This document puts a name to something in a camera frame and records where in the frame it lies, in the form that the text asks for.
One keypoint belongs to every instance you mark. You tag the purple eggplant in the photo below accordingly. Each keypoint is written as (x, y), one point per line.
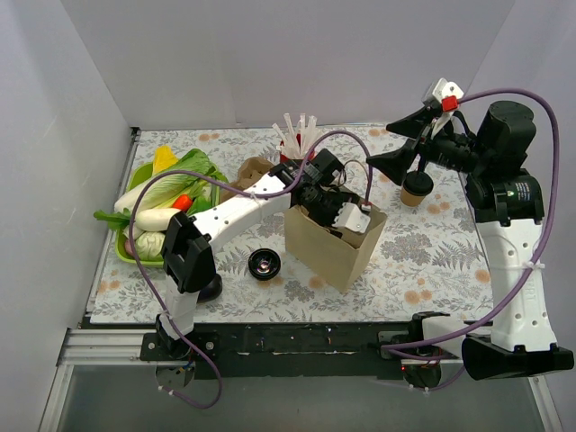
(211, 291)

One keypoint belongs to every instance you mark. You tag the green plastic basket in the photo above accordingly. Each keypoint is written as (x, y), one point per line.
(149, 231)

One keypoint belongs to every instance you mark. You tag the aluminium frame rail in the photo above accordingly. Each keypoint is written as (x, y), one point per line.
(114, 379)

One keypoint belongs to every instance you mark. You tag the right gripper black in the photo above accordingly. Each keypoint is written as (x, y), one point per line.
(420, 139)

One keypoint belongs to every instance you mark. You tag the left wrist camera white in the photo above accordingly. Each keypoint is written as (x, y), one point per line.
(351, 217)

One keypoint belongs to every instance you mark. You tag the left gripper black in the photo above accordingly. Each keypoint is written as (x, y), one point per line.
(328, 211)

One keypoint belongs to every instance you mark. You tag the black plastic cup lid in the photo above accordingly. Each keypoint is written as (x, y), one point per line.
(418, 183)

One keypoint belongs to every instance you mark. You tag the brown paper bag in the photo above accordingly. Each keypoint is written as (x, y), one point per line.
(338, 256)

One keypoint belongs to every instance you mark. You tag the brown paper coffee cup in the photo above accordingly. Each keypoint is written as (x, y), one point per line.
(409, 199)

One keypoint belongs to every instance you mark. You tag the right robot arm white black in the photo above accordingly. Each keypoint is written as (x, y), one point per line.
(509, 212)

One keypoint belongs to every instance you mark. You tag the floral table mat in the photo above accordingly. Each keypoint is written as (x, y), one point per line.
(427, 259)

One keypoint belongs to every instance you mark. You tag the green cabbage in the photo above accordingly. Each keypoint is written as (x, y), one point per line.
(148, 246)

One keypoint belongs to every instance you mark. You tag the red cup holder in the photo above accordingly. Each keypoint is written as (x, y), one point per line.
(286, 154)

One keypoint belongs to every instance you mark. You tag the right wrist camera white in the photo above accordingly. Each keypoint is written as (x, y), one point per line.
(443, 94)

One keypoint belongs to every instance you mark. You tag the green leafy vegetables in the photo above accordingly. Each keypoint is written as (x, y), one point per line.
(165, 191)

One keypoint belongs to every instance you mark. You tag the spare black cup lid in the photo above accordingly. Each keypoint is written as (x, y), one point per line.
(264, 264)

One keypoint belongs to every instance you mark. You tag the orange carrot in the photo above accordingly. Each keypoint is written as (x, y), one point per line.
(183, 203)

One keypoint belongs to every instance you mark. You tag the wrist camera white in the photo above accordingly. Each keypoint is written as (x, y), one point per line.
(443, 94)
(351, 217)

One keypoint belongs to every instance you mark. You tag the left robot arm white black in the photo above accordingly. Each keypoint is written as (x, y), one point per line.
(192, 241)

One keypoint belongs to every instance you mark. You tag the white radish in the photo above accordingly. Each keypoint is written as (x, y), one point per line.
(155, 219)

